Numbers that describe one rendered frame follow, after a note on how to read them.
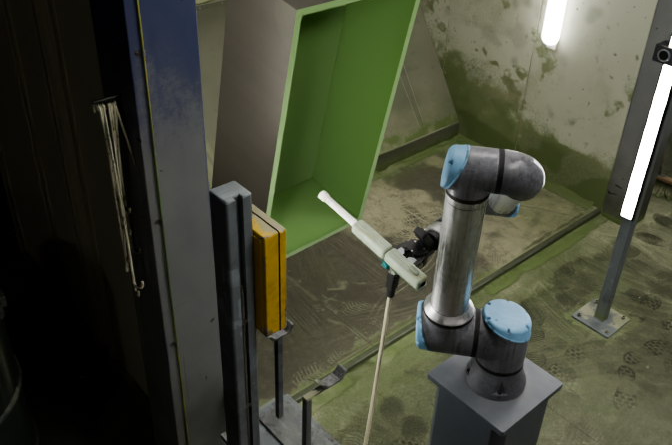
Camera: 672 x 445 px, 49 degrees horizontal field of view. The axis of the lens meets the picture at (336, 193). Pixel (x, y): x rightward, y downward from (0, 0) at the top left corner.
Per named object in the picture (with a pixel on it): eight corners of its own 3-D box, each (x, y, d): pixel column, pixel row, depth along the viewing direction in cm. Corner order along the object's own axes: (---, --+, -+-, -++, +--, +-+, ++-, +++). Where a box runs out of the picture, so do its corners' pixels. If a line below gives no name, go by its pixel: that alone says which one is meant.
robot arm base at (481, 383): (537, 381, 235) (543, 358, 229) (499, 411, 224) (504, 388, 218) (490, 348, 246) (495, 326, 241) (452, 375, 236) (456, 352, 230)
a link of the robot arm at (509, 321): (525, 377, 222) (536, 334, 213) (468, 369, 225) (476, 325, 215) (523, 342, 235) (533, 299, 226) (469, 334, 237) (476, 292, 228)
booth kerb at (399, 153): (76, 305, 347) (72, 283, 340) (75, 303, 348) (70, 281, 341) (457, 138, 499) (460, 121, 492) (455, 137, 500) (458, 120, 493)
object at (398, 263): (420, 314, 245) (430, 273, 228) (410, 322, 243) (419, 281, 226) (325, 226, 269) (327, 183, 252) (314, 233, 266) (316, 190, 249)
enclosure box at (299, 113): (208, 222, 322) (229, -39, 244) (312, 177, 357) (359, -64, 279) (257, 273, 305) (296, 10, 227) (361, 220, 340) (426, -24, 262)
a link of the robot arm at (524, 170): (555, 149, 182) (518, 189, 249) (503, 144, 184) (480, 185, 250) (550, 196, 181) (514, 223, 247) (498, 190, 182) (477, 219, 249)
